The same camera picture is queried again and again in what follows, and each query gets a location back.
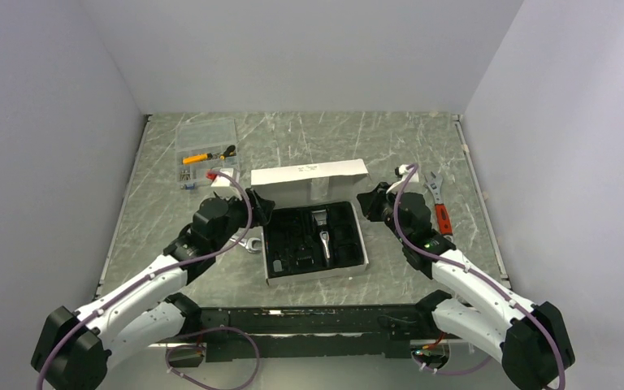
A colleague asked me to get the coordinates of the red handled adjustable wrench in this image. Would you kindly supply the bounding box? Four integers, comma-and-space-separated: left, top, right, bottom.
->
425, 171, 453, 242

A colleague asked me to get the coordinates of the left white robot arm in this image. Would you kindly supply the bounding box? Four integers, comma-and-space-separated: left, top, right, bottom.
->
31, 190, 275, 389

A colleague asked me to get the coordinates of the black yellow small tool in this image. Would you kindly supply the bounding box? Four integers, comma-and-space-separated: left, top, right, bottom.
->
219, 145, 236, 160

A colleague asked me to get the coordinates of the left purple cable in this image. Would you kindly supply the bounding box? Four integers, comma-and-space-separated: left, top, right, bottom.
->
34, 171, 262, 390

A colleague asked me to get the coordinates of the white hair clipper box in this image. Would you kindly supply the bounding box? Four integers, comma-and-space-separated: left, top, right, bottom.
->
251, 159, 370, 286

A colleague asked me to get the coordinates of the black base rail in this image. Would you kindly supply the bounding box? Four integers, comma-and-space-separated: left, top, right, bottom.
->
167, 304, 452, 362

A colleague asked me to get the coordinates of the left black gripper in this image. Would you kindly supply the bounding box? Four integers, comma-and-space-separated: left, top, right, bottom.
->
211, 187, 275, 252

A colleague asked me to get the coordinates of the silver combination wrench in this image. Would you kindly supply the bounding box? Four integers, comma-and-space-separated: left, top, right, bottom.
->
231, 236, 262, 254

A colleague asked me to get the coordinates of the clear plastic organizer box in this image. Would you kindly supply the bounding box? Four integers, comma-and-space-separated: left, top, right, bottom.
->
175, 117, 240, 190

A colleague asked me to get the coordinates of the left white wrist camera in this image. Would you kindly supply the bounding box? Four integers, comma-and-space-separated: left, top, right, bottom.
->
205, 168, 239, 189

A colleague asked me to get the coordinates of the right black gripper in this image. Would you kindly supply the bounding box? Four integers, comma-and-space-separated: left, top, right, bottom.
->
357, 182, 410, 245

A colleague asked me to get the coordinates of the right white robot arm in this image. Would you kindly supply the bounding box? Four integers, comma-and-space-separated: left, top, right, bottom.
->
357, 182, 576, 389

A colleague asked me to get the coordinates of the black silver hair clipper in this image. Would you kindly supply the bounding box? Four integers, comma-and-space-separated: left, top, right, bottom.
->
311, 210, 332, 267

